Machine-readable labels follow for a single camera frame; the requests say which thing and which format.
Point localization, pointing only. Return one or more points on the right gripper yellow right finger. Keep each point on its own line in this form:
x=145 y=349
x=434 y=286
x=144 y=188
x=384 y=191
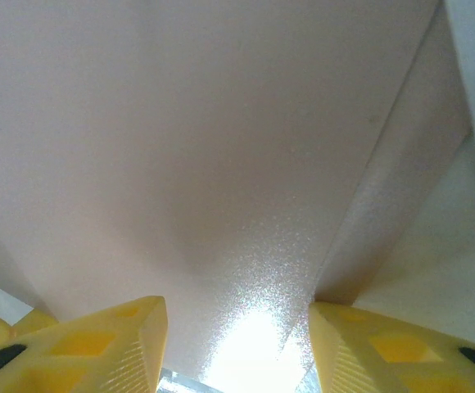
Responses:
x=393 y=356

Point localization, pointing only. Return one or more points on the beige paper folder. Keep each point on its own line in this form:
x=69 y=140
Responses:
x=188 y=143

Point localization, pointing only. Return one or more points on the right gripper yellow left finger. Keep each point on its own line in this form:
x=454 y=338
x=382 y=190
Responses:
x=82 y=352

